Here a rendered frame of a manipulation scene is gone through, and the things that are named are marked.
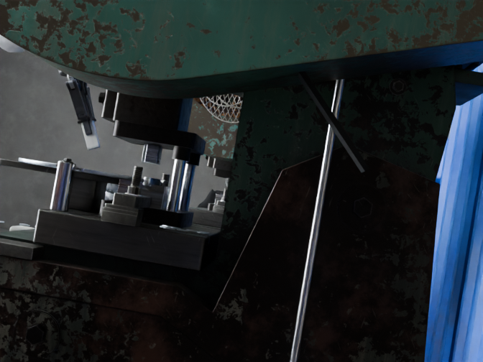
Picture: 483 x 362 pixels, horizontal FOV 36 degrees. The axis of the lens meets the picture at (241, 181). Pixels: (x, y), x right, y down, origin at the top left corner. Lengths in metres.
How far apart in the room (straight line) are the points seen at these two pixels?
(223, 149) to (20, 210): 5.94
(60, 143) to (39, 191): 0.59
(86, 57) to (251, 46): 0.23
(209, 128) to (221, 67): 1.80
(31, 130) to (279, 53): 7.63
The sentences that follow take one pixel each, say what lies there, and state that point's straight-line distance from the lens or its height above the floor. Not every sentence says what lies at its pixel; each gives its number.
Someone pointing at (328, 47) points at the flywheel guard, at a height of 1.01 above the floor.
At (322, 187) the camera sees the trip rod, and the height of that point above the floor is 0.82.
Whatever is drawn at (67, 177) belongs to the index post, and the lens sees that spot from 1.36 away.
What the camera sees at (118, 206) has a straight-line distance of 1.28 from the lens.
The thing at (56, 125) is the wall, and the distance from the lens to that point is 8.52.
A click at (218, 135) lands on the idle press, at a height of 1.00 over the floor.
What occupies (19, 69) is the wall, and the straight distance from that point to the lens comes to 8.75.
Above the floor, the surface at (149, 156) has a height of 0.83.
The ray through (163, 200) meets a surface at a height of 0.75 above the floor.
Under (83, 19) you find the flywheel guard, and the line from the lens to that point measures 1.09.
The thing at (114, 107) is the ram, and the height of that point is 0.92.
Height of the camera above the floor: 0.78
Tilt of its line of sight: 1 degrees up
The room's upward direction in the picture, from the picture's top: 10 degrees clockwise
